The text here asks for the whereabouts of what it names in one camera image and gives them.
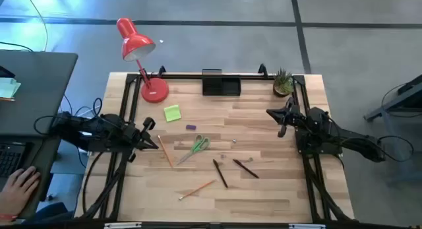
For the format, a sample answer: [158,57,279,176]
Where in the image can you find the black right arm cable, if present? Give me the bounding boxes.
[329,116,415,164]

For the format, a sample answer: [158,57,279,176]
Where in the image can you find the thick black floor cable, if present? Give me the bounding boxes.
[81,151,102,214]

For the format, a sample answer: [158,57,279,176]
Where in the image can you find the black pen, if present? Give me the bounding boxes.
[232,158,260,180]
[212,158,229,189]

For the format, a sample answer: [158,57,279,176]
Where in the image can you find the pale green paper stack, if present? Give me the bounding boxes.
[0,76,22,100]

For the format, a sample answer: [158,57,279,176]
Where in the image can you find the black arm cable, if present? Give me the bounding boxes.
[32,96,104,137]
[329,116,415,164]

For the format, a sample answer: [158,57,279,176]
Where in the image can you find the green sticky note pad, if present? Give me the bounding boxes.
[164,104,182,123]

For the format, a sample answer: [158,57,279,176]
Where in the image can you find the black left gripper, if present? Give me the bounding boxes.
[123,117,160,163]

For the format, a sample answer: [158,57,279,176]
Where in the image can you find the red desk lamp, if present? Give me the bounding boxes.
[115,16,170,104]

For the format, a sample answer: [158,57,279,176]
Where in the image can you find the person's hand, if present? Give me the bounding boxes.
[0,166,41,220]

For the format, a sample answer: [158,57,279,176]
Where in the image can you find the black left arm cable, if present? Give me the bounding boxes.
[32,96,104,137]

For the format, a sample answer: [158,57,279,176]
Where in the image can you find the potted succulent plant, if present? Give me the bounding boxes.
[272,67,295,98]

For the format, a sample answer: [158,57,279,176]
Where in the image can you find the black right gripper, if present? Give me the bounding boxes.
[266,96,304,138]

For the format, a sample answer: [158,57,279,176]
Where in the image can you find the blue-grey metal table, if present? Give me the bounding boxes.
[364,73,422,185]

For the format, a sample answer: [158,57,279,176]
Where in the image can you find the thin black floor cable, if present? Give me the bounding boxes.
[22,0,49,52]

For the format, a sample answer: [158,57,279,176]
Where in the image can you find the person's leg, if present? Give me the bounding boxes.
[21,201,75,225]

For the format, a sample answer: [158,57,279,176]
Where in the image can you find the dark grey side desk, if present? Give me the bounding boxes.
[0,49,79,220]

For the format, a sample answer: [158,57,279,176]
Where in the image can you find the green-handled scissors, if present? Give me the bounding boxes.
[176,134,211,166]

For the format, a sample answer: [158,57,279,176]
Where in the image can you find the black keyboard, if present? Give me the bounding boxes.
[0,142,26,179]

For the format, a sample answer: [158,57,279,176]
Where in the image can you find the black mesh desk organizer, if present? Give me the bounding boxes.
[201,69,242,97]

